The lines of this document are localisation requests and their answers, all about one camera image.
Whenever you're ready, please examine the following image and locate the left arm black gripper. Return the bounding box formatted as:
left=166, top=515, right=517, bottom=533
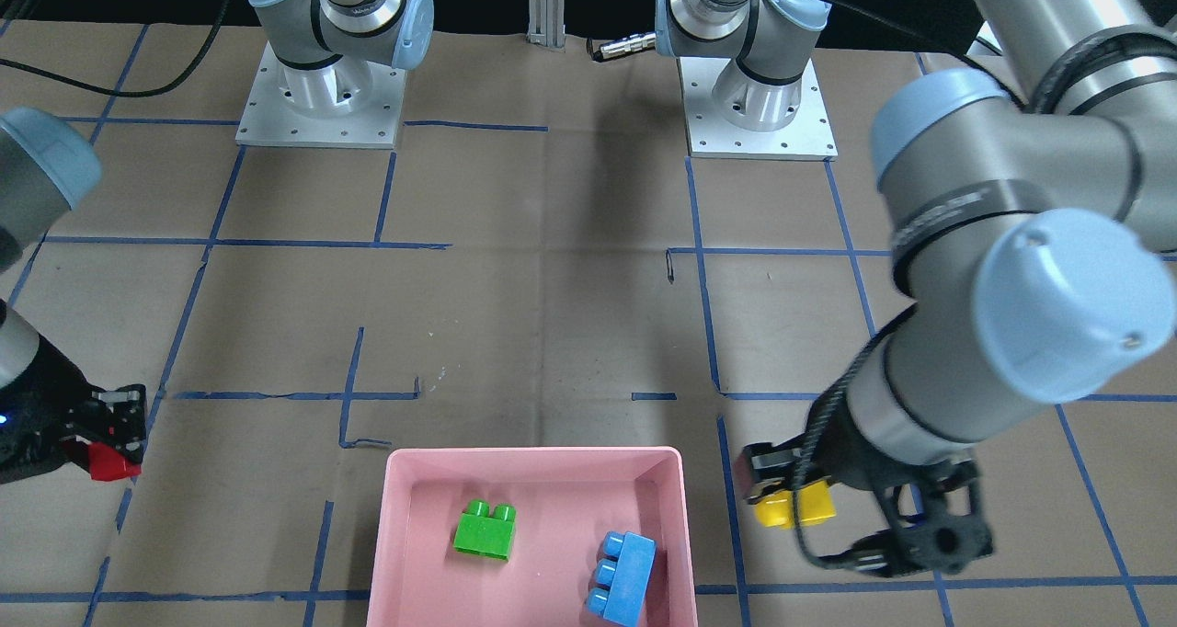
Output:
left=743, top=441, right=995, bottom=578

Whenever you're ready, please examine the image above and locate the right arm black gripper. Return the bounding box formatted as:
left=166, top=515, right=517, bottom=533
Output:
left=1, top=336, right=147, bottom=485

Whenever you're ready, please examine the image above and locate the red one-stud toy block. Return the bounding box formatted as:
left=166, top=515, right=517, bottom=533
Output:
left=59, top=439, right=142, bottom=482

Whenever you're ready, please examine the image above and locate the yellow two-stud toy block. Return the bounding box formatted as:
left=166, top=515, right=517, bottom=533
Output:
left=752, top=481, right=837, bottom=531

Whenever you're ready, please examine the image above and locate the blue three-stud toy block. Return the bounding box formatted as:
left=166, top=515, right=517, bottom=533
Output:
left=585, top=531, right=657, bottom=626

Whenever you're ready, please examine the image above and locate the green two-stud toy block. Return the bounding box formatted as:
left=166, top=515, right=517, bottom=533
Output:
left=452, top=500, right=517, bottom=563

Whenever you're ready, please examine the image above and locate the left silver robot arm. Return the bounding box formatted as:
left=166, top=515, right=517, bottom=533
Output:
left=738, top=0, right=1173, bottom=578

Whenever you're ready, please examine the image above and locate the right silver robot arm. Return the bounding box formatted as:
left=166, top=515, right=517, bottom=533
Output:
left=4, top=0, right=434, bottom=483

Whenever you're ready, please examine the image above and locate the pink plastic box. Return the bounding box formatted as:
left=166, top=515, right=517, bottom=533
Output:
left=367, top=447, right=698, bottom=626

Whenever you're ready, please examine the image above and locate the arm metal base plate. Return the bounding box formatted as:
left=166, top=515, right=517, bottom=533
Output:
left=235, top=45, right=408, bottom=151
left=677, top=56, right=840, bottom=162

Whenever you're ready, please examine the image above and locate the silver cable connector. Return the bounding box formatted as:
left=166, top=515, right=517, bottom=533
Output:
left=585, top=31, right=657, bottom=64

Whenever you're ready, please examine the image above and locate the aluminium profile post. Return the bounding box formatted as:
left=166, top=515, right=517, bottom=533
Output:
left=526, top=0, right=565, bottom=51

